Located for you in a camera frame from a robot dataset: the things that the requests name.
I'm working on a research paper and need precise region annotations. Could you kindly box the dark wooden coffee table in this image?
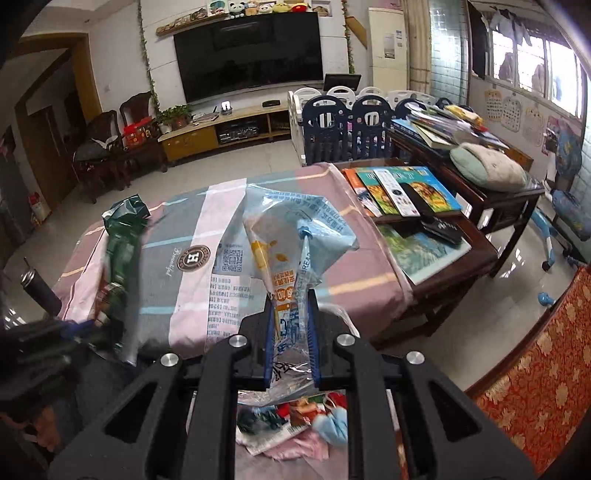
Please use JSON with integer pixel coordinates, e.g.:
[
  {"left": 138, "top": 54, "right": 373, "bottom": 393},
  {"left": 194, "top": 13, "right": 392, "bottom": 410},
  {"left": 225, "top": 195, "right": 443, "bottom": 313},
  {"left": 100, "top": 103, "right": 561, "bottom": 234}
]
[{"left": 331, "top": 157, "right": 502, "bottom": 348}]

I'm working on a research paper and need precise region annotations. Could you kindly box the potted green plant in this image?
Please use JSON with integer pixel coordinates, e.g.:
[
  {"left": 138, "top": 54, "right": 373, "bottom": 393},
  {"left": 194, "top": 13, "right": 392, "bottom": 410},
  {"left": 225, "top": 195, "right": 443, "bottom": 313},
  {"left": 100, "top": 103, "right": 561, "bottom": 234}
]
[{"left": 156, "top": 104, "right": 193, "bottom": 135}]

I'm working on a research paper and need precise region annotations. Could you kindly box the small black monitor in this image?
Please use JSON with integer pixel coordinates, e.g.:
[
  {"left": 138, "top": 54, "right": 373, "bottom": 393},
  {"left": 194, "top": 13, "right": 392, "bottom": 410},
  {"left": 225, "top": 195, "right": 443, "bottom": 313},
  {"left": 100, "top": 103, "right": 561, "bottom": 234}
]
[{"left": 322, "top": 72, "right": 362, "bottom": 93}]

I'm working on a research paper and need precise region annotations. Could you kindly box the clear blue bread bag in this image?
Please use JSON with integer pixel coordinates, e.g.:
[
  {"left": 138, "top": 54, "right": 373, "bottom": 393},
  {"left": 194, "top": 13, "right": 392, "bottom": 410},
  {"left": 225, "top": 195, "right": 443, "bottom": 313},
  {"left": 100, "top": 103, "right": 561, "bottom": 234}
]
[{"left": 204, "top": 181, "right": 362, "bottom": 403}]

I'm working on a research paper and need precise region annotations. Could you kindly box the landscape picture mat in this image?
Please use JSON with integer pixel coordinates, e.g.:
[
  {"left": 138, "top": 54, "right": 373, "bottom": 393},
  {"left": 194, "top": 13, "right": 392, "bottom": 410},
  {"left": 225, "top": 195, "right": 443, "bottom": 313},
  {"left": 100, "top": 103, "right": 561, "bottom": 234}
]
[{"left": 375, "top": 223, "right": 472, "bottom": 285}]

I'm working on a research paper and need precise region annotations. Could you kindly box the beige curtain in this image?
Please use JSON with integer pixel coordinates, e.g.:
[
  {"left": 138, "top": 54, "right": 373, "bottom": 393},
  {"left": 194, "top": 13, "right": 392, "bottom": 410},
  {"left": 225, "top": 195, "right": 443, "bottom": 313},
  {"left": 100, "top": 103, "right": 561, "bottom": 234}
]
[{"left": 405, "top": 0, "right": 433, "bottom": 94}]

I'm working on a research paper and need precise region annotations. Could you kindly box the green plastic bag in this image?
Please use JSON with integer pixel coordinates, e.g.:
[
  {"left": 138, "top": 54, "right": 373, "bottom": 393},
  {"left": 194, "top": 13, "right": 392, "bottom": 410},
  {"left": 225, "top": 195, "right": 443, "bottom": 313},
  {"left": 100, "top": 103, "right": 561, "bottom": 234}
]
[{"left": 93, "top": 195, "right": 154, "bottom": 361}]

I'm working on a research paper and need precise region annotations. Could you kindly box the blue yellow picture book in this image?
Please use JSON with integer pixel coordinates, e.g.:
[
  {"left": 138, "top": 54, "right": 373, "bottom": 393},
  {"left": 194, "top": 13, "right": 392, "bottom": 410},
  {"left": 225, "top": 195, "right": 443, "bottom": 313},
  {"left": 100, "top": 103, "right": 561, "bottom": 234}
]
[{"left": 396, "top": 165, "right": 463, "bottom": 216}]

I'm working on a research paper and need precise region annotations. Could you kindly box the blue face mask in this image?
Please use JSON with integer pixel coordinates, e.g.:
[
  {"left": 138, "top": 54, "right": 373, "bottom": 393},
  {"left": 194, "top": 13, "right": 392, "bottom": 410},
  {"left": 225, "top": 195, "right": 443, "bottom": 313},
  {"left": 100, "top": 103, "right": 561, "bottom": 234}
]
[{"left": 313, "top": 407, "right": 350, "bottom": 447}]

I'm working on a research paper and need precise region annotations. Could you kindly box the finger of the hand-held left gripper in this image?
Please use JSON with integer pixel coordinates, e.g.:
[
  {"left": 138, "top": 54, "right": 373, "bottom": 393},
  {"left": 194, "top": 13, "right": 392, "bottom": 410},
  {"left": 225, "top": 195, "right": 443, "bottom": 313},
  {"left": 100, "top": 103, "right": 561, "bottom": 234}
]
[{"left": 54, "top": 318, "right": 112, "bottom": 345}]

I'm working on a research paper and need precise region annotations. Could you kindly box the hanging dark garment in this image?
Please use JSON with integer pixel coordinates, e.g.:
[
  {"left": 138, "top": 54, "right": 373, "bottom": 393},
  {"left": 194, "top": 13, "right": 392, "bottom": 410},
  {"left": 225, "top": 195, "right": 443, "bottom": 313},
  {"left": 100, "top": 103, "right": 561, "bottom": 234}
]
[{"left": 470, "top": 8, "right": 491, "bottom": 80}]

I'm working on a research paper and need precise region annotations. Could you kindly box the orange book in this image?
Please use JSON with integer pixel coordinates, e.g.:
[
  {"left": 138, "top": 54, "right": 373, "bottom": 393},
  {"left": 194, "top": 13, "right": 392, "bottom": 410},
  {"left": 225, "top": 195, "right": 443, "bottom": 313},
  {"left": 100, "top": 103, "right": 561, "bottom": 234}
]
[{"left": 341, "top": 168, "right": 385, "bottom": 219}]

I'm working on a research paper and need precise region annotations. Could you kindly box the dark red snack packet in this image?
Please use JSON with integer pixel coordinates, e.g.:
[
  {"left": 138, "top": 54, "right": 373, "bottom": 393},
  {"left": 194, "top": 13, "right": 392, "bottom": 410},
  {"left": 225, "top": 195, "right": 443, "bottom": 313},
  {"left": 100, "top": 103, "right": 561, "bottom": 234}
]
[{"left": 277, "top": 398, "right": 325, "bottom": 426}]

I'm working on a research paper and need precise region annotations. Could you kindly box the hanging light shirt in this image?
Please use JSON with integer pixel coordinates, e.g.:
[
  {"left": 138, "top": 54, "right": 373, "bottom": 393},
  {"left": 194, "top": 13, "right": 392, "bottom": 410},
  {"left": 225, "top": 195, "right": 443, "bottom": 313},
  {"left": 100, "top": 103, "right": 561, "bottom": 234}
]
[{"left": 489, "top": 6, "right": 533, "bottom": 48}]

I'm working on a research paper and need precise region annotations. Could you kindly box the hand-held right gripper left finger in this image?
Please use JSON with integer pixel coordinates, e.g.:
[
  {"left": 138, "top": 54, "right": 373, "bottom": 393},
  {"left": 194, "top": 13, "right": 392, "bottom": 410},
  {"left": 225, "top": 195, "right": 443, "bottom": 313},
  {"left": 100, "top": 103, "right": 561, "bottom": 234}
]
[{"left": 47, "top": 287, "right": 279, "bottom": 480}]

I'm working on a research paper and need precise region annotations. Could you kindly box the dark wooden side table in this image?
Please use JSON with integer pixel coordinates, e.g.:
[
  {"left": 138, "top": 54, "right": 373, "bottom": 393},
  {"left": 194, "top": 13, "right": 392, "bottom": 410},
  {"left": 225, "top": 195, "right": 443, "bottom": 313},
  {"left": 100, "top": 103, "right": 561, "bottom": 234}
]
[{"left": 387, "top": 128, "right": 546, "bottom": 278}]

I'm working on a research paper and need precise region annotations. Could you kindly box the blue patterned office chair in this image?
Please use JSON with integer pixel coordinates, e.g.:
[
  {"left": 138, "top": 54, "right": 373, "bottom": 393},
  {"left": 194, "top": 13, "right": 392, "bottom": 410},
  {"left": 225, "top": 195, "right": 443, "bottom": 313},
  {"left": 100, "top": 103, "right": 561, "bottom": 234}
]
[{"left": 551, "top": 128, "right": 588, "bottom": 260}]

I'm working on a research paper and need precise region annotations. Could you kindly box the blue white playpen fence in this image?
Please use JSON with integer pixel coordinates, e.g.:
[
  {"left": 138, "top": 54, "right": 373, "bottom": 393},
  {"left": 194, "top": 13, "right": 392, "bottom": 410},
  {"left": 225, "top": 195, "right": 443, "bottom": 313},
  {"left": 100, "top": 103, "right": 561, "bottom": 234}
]
[{"left": 287, "top": 85, "right": 438, "bottom": 168}]

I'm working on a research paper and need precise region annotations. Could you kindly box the black remote control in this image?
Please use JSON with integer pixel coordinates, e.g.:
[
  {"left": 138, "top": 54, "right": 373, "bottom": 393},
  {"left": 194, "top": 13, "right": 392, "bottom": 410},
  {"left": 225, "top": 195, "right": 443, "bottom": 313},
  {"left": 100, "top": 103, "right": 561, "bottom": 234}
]
[
  {"left": 419, "top": 216, "right": 465, "bottom": 246},
  {"left": 399, "top": 182, "right": 435, "bottom": 225}
]

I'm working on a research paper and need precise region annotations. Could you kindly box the striped pink grey blanket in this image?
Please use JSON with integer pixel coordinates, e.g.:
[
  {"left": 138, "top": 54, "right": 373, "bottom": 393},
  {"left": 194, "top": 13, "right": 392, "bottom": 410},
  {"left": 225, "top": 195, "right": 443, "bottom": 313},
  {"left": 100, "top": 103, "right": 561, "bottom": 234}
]
[{"left": 50, "top": 161, "right": 415, "bottom": 366}]

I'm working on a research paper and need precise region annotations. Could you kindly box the dark green wrapper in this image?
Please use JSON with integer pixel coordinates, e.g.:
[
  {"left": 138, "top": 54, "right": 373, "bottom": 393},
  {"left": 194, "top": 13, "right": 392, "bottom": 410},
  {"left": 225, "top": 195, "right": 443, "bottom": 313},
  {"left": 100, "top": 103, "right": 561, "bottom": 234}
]
[{"left": 237, "top": 405, "right": 279, "bottom": 435}]

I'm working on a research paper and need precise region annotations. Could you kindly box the wooden wall shelf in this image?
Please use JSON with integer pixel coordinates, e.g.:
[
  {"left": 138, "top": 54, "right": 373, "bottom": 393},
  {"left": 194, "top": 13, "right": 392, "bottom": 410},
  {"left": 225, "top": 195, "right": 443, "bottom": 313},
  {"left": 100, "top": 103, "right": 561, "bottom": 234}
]
[{"left": 156, "top": 13, "right": 209, "bottom": 37}]

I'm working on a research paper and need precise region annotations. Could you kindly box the large black television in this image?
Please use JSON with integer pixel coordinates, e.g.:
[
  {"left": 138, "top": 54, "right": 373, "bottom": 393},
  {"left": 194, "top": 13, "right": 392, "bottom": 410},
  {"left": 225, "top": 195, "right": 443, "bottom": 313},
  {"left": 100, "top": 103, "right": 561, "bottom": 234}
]
[{"left": 172, "top": 11, "right": 325, "bottom": 105}]

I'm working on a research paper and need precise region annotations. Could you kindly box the green book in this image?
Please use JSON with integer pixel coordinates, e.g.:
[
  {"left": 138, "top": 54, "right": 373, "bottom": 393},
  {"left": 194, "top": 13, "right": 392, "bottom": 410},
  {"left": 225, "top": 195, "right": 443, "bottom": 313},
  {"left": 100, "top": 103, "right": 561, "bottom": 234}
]
[{"left": 355, "top": 168, "right": 401, "bottom": 217}]

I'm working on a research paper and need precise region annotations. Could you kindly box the green round cushion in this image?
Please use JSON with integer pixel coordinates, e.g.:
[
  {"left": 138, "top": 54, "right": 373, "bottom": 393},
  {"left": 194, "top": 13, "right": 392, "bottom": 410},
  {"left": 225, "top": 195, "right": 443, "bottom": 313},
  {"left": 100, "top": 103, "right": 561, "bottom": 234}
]
[{"left": 450, "top": 141, "right": 528, "bottom": 193}]

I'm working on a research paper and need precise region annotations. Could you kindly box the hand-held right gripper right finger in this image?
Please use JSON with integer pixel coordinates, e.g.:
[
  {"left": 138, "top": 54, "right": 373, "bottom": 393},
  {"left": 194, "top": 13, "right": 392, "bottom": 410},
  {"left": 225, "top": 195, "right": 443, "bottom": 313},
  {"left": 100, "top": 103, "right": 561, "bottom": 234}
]
[{"left": 306, "top": 287, "right": 537, "bottom": 480}]

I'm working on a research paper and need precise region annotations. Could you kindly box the stack of books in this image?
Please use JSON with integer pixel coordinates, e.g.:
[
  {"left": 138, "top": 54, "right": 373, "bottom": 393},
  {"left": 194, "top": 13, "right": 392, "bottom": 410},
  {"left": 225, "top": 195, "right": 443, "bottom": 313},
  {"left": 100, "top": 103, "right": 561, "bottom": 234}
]
[{"left": 392, "top": 103, "right": 509, "bottom": 151}]

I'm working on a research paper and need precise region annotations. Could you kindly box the wooden bench frame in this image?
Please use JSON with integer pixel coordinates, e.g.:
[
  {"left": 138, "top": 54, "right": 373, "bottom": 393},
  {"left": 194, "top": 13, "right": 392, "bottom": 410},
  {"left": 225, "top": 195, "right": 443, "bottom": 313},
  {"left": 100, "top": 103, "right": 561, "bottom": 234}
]
[{"left": 464, "top": 263, "right": 591, "bottom": 400}]

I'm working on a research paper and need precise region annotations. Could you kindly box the white long leaflet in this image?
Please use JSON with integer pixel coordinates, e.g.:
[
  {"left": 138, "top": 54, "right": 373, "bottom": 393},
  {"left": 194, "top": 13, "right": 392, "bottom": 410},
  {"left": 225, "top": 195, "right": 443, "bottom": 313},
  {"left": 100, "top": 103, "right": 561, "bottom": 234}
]
[{"left": 372, "top": 167, "right": 422, "bottom": 219}]

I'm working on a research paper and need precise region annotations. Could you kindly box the wall chart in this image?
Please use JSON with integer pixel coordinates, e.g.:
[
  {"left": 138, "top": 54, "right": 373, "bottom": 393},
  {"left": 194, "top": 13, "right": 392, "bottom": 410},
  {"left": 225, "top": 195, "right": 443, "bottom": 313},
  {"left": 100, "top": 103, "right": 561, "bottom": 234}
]
[
  {"left": 522, "top": 103, "right": 546, "bottom": 148},
  {"left": 483, "top": 89, "right": 503, "bottom": 122},
  {"left": 501, "top": 95, "right": 523, "bottom": 133}
]

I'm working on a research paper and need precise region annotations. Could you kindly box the red gold bench cushion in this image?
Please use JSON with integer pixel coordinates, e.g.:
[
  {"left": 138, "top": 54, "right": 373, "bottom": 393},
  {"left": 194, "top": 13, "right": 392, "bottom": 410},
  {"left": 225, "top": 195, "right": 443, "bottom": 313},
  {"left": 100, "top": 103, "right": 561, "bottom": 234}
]
[{"left": 475, "top": 264, "right": 591, "bottom": 477}]

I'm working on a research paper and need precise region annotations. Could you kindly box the waste bin with white bag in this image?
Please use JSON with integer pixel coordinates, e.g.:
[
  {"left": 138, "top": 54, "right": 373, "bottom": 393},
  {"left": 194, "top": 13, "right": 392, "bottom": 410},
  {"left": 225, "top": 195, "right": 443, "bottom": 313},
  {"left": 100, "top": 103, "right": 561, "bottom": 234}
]
[{"left": 235, "top": 390, "right": 352, "bottom": 480}]

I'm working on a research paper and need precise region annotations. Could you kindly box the dark wooden chair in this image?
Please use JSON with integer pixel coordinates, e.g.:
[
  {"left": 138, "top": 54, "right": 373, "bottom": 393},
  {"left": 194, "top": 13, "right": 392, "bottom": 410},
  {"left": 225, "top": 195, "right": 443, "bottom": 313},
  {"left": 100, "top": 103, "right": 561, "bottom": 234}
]
[
  {"left": 119, "top": 91, "right": 168, "bottom": 186},
  {"left": 72, "top": 110, "right": 122, "bottom": 205}
]

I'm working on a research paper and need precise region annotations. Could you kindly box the standing white air conditioner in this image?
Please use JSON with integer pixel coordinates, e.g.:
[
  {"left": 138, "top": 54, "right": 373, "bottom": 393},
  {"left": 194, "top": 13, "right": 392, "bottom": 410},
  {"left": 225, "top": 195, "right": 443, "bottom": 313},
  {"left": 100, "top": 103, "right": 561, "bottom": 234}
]
[{"left": 368, "top": 6, "right": 410, "bottom": 94}]

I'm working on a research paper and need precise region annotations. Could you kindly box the hanging green vine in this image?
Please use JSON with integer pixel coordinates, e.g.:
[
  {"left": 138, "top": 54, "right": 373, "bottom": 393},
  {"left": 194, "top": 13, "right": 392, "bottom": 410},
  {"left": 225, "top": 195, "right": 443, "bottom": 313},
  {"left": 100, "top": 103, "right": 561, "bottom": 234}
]
[
  {"left": 341, "top": 0, "right": 356, "bottom": 75},
  {"left": 137, "top": 0, "right": 161, "bottom": 116}
]

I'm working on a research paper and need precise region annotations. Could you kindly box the white red floor bag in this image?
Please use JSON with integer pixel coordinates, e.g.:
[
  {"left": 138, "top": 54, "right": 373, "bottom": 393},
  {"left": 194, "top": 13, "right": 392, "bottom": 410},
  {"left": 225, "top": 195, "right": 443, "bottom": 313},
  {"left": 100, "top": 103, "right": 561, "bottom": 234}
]
[{"left": 28, "top": 193, "right": 49, "bottom": 227}]

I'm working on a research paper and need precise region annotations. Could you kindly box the window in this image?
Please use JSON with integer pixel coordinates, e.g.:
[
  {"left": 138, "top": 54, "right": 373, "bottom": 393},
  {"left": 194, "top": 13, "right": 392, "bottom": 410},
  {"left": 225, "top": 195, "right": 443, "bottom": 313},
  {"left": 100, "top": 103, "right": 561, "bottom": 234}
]
[{"left": 489, "top": 13, "right": 588, "bottom": 121}]

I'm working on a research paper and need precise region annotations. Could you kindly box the wooden television stand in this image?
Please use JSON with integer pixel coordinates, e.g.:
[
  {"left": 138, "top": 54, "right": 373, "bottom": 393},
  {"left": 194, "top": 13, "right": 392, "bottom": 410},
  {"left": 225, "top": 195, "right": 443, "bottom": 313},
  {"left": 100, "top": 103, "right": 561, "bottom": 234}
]
[{"left": 158, "top": 104, "right": 297, "bottom": 163}]

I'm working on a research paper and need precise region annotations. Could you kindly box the red gift box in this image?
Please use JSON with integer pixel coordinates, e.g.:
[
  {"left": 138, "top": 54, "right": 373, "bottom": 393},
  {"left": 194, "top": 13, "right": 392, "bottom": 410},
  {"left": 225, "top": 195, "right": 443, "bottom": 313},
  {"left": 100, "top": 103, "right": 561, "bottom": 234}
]
[{"left": 122, "top": 117, "right": 156, "bottom": 148}]

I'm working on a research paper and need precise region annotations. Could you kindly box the dark thermos bottle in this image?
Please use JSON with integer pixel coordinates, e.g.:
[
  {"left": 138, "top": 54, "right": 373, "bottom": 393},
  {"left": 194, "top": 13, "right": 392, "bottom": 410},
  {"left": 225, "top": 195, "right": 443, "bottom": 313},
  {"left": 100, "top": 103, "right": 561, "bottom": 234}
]
[{"left": 19, "top": 257, "right": 64, "bottom": 318}]

